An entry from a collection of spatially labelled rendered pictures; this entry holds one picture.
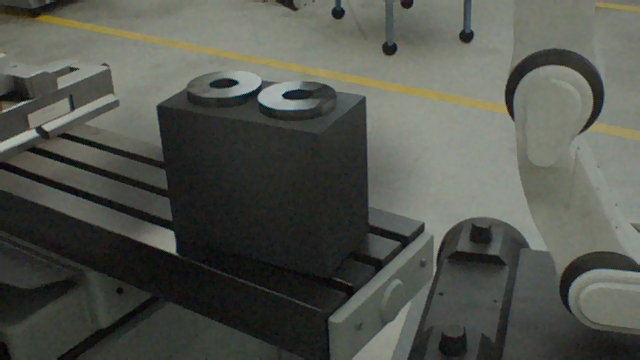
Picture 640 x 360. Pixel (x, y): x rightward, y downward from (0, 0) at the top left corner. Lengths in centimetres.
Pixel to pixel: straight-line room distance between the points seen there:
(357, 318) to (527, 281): 74
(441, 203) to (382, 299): 209
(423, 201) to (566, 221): 172
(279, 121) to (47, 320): 47
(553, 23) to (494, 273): 56
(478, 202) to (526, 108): 184
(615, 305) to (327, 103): 67
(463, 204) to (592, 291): 171
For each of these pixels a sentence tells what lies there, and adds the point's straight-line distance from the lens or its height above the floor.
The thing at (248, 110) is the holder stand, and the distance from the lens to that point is 97.
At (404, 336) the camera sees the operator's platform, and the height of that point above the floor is 40.
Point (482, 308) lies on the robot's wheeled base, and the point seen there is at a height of 59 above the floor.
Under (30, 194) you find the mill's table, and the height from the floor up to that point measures 94.
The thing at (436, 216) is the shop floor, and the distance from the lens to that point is 300.
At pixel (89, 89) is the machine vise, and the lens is 151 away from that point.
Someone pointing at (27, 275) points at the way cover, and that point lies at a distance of 120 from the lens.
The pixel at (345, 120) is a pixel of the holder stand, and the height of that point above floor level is 112.
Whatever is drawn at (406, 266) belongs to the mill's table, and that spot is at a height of 92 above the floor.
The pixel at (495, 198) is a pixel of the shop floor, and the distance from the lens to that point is 314.
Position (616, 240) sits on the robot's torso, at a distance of 142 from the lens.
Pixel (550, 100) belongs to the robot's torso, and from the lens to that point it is 127.
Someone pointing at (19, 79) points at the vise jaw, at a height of 104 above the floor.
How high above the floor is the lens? 149
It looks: 27 degrees down
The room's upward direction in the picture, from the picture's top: 3 degrees counter-clockwise
